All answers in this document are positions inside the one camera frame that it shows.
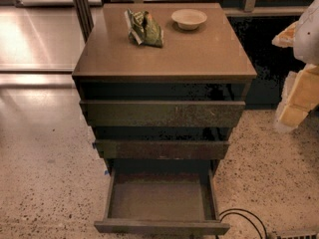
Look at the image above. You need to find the drawer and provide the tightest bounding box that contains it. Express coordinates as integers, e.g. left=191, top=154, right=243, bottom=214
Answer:
left=95, top=169, right=230, bottom=236
left=80, top=101, right=245, bottom=127
left=95, top=139, right=229, bottom=159

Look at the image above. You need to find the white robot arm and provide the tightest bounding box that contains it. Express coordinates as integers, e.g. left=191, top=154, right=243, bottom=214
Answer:
left=272, top=0, right=319, bottom=132

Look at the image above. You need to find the brown drawer cabinet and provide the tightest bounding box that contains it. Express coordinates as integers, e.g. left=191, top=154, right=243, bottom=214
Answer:
left=73, top=4, right=256, bottom=167

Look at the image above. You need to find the floor vent grille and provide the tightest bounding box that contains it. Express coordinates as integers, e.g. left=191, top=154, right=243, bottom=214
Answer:
left=268, top=230, right=319, bottom=239

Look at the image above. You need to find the black cable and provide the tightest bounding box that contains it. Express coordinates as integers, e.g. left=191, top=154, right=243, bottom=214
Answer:
left=214, top=208, right=269, bottom=239

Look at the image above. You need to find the green crumpled chip bag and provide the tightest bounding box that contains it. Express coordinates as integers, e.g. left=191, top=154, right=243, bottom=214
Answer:
left=125, top=9, right=163, bottom=48

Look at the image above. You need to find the white bowl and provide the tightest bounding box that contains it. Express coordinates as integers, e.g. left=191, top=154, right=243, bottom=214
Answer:
left=171, top=9, right=207, bottom=31

